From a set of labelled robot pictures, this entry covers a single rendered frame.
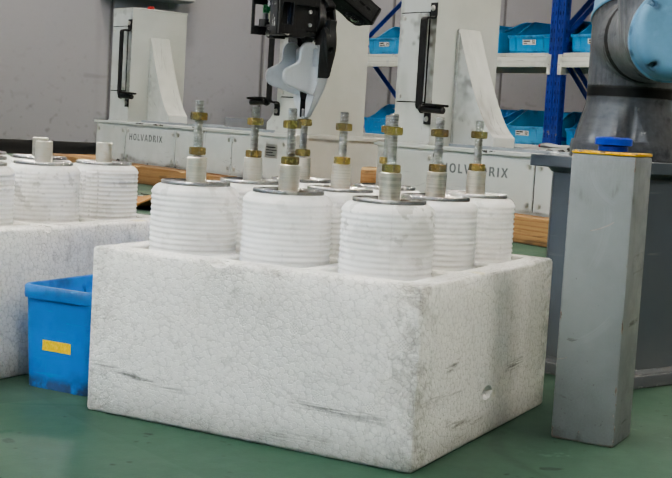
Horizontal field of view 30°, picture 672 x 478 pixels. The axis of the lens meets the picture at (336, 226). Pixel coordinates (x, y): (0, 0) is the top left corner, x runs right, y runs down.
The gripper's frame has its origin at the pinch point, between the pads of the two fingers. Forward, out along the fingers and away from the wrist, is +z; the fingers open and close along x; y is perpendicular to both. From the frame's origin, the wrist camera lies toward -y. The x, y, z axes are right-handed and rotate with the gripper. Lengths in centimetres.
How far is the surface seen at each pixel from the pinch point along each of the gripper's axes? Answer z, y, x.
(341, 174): 7.5, 5.7, 17.0
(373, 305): 18.7, 15.1, 38.3
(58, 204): 14.2, 26.2, -16.7
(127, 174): 10.5, 14.6, -22.3
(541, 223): 28, -165, -136
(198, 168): 7.5, 21.5, 12.6
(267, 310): 20.7, 20.8, 28.1
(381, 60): -38, -400, -561
